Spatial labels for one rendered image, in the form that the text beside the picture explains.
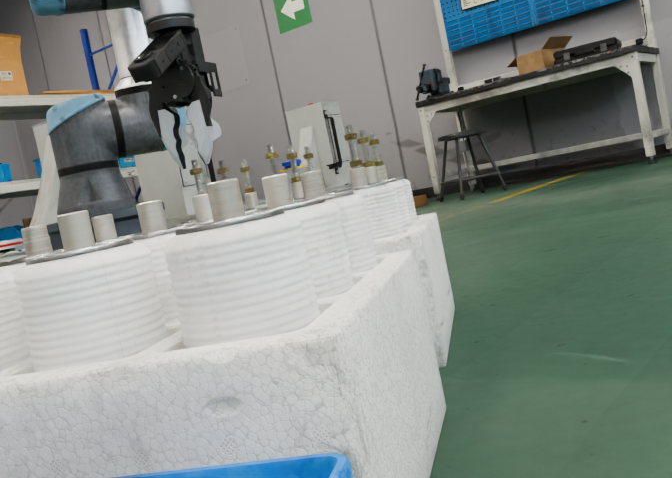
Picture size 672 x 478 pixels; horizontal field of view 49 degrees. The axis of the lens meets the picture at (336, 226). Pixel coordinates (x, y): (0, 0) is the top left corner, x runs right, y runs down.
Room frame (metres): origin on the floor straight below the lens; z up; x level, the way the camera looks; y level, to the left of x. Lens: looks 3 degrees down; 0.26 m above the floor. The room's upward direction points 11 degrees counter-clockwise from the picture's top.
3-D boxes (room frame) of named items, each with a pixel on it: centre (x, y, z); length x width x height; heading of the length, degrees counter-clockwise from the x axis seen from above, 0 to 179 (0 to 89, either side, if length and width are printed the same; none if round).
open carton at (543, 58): (5.48, -1.71, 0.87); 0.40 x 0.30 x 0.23; 40
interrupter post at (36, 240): (0.68, 0.27, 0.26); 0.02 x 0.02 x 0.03
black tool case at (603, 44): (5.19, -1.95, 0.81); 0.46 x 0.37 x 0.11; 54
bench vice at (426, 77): (5.55, -0.91, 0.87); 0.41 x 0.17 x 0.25; 144
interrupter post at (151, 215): (0.66, 0.16, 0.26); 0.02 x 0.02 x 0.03
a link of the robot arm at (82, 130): (1.49, 0.45, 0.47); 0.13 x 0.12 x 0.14; 110
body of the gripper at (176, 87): (1.12, 0.18, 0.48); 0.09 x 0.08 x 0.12; 160
